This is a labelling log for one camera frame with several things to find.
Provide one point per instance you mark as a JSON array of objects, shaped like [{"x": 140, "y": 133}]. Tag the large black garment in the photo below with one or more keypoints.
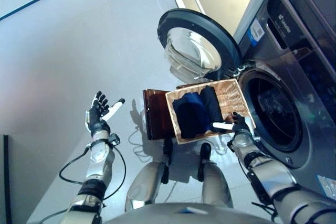
[{"x": 189, "y": 119}]

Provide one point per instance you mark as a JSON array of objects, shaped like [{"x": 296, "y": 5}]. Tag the blue garment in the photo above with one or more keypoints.
[{"x": 193, "y": 98}]

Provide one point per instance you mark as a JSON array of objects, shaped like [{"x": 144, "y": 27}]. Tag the blue white chest tag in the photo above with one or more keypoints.
[{"x": 193, "y": 211}]

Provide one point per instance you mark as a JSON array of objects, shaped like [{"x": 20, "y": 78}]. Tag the grey robot torso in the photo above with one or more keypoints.
[{"x": 157, "y": 214}]

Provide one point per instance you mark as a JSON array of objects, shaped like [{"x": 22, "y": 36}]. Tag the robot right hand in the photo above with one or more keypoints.
[{"x": 240, "y": 124}]

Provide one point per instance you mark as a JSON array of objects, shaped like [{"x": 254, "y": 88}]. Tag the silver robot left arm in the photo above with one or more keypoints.
[{"x": 98, "y": 153}]

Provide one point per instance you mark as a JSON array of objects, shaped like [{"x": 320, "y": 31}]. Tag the small white warning sticker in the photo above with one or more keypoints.
[{"x": 326, "y": 184}]

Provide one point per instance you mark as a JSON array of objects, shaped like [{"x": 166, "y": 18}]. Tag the silver robot right leg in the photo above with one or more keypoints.
[{"x": 215, "y": 179}]

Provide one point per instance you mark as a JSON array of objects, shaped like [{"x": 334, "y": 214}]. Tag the round glass washing machine door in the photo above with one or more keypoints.
[{"x": 199, "y": 27}]

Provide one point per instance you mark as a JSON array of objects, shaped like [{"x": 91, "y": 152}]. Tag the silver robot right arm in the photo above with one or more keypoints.
[{"x": 273, "y": 174}]

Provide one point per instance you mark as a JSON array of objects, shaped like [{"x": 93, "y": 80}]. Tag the grey washing machine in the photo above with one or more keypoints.
[{"x": 288, "y": 51}]

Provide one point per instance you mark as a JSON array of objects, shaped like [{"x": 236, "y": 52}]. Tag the brown wooden stool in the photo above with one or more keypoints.
[{"x": 156, "y": 113}]

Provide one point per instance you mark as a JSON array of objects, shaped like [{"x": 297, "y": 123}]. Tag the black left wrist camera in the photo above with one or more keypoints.
[{"x": 114, "y": 139}]

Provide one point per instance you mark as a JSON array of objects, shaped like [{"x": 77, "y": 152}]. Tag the woven wicker laundry basket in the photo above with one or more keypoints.
[{"x": 233, "y": 98}]

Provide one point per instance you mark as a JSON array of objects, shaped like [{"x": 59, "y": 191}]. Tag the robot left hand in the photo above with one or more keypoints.
[{"x": 95, "y": 115}]

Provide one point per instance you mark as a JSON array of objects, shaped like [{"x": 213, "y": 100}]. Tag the narrow black garment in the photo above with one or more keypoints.
[{"x": 211, "y": 103}]

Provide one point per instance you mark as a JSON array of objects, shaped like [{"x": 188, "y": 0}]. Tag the grey panel with black edge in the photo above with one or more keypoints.
[{"x": 7, "y": 182}]

